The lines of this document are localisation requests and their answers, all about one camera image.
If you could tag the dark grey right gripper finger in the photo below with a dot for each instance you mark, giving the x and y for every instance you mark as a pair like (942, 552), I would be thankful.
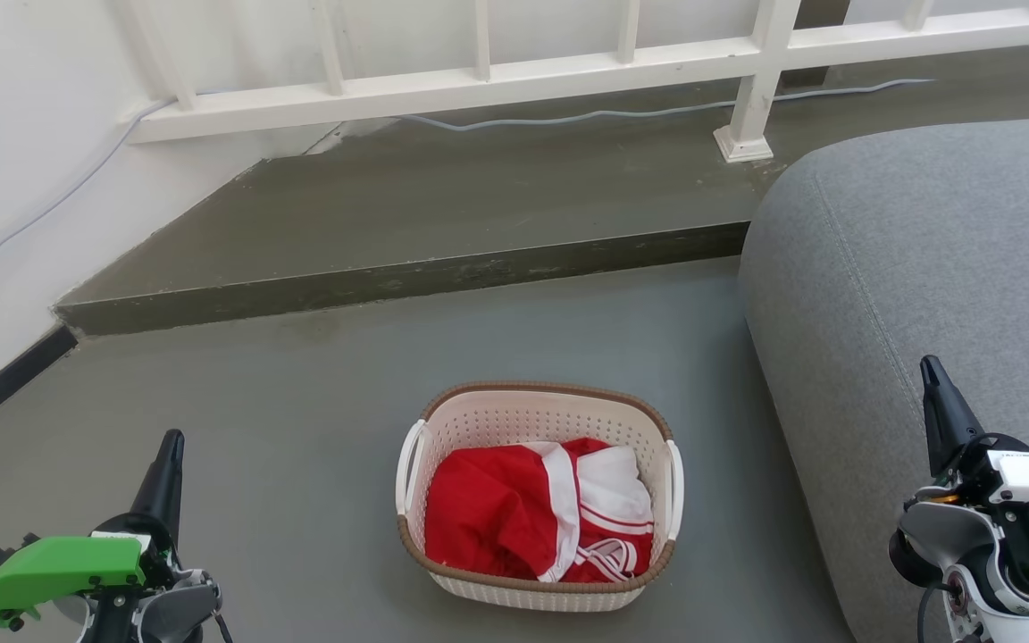
(948, 420)

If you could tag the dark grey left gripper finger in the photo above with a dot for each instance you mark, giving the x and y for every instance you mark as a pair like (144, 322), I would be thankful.
(163, 487)

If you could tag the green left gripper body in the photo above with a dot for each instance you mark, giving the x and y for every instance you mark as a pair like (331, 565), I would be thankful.
(59, 564)

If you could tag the cream plastic laundry basket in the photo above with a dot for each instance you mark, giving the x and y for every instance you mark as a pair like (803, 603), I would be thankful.
(537, 415)

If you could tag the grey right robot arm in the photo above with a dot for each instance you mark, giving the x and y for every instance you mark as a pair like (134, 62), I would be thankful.
(970, 545)

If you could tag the grey fabric sofa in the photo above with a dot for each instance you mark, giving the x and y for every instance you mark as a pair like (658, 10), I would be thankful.
(925, 259)

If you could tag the black baseboard strip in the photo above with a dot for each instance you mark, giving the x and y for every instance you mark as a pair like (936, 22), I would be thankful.
(5, 382)

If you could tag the red and white garment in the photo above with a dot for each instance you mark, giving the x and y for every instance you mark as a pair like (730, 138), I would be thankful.
(488, 509)

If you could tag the white metal railing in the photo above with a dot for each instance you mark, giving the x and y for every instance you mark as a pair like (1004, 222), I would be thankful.
(760, 80)

